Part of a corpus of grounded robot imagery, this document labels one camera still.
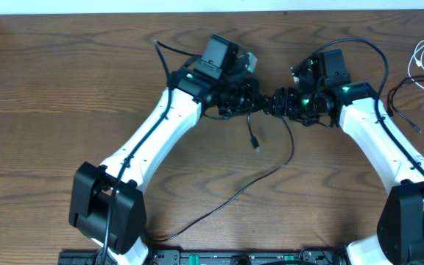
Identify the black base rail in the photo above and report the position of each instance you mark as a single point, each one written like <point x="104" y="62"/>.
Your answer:
<point x="177" y="257"/>

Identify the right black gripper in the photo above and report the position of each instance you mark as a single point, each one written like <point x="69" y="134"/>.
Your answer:
<point x="283" y="101"/>

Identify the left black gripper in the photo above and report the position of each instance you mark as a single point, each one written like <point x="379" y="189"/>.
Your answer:
<point x="251" y="98"/>

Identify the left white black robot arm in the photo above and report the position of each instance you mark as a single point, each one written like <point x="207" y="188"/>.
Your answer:
<point x="107" y="201"/>

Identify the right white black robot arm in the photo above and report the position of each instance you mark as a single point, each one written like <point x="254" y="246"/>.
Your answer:
<point x="324" y="88"/>

